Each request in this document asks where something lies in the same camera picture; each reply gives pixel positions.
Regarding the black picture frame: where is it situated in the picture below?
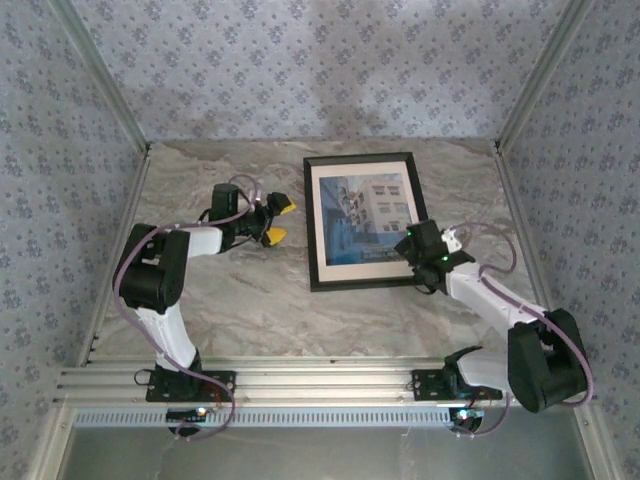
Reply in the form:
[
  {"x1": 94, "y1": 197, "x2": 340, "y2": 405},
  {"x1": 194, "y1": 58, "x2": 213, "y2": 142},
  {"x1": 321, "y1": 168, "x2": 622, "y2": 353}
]
[{"x1": 302, "y1": 151, "x2": 432, "y2": 294}]

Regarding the blue building photo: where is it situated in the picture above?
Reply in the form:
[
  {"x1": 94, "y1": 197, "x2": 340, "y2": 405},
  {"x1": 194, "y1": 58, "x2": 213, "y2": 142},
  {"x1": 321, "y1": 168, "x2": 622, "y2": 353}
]
[{"x1": 319, "y1": 173, "x2": 416, "y2": 266}]

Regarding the white mat board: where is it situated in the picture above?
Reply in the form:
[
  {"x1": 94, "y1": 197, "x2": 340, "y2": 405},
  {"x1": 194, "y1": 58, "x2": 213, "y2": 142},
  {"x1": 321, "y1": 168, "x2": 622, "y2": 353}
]
[{"x1": 310, "y1": 160, "x2": 424, "y2": 284}]

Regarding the small controller board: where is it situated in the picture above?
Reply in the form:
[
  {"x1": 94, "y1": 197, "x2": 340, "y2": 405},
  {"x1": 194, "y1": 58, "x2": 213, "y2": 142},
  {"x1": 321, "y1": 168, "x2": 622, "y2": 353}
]
[
  {"x1": 166, "y1": 407, "x2": 209, "y2": 422},
  {"x1": 448, "y1": 407, "x2": 486, "y2": 432}
]

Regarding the grey metal panel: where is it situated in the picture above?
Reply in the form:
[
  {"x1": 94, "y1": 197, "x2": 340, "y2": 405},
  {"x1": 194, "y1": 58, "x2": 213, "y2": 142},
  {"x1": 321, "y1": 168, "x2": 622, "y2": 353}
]
[{"x1": 59, "y1": 424, "x2": 589, "y2": 480}]

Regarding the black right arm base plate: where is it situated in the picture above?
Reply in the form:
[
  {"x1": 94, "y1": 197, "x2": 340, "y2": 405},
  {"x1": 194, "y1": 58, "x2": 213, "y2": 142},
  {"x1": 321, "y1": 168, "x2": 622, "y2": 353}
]
[{"x1": 410, "y1": 368, "x2": 504, "y2": 403}]

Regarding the aluminium side rail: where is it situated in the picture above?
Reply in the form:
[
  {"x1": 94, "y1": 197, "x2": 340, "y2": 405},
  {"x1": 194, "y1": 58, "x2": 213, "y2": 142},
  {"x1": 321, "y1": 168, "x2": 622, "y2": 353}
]
[
  {"x1": 74, "y1": 147, "x2": 154, "y2": 369},
  {"x1": 494, "y1": 147, "x2": 569, "y2": 364}
]

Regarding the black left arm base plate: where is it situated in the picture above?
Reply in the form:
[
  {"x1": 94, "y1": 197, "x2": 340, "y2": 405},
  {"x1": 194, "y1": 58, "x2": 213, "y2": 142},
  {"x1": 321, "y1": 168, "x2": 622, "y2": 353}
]
[{"x1": 145, "y1": 369, "x2": 237, "y2": 404}]

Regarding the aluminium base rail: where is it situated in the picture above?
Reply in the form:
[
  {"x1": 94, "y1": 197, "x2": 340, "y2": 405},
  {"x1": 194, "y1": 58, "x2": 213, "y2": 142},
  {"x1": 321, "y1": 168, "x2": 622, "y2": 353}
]
[{"x1": 52, "y1": 355, "x2": 599, "y2": 407}]

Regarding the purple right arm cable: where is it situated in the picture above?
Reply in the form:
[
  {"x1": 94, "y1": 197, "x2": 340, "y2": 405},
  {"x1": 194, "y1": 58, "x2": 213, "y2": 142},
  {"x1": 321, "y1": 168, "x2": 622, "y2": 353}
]
[{"x1": 447, "y1": 222, "x2": 596, "y2": 441}]

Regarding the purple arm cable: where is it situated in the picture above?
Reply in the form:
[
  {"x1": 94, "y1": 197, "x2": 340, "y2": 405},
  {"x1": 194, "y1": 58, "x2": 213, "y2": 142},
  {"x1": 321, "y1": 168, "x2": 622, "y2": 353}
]
[
  {"x1": 112, "y1": 173, "x2": 266, "y2": 444},
  {"x1": 447, "y1": 222, "x2": 596, "y2": 441}
]

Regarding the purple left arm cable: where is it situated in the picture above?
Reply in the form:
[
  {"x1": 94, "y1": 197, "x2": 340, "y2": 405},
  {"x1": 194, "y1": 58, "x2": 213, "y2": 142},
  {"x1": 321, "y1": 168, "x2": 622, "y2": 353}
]
[{"x1": 112, "y1": 173, "x2": 266, "y2": 444}]

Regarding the grey slotted cable duct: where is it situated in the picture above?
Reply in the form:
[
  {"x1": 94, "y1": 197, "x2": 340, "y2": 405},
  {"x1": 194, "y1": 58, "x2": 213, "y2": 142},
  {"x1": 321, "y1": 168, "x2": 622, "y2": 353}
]
[{"x1": 72, "y1": 405, "x2": 454, "y2": 427}]

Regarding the aluminium upright post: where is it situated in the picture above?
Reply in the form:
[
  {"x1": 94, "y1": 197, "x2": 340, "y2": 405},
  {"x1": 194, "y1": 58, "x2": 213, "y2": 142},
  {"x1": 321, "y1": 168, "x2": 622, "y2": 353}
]
[
  {"x1": 493, "y1": 0, "x2": 599, "y2": 154},
  {"x1": 49, "y1": 0, "x2": 152, "y2": 154}
]

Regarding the aluminium lower post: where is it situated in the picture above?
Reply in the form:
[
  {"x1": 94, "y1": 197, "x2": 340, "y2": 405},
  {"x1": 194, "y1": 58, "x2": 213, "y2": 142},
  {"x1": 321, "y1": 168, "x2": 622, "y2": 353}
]
[
  {"x1": 573, "y1": 404, "x2": 619, "y2": 480},
  {"x1": 27, "y1": 404, "x2": 76, "y2": 480}
]

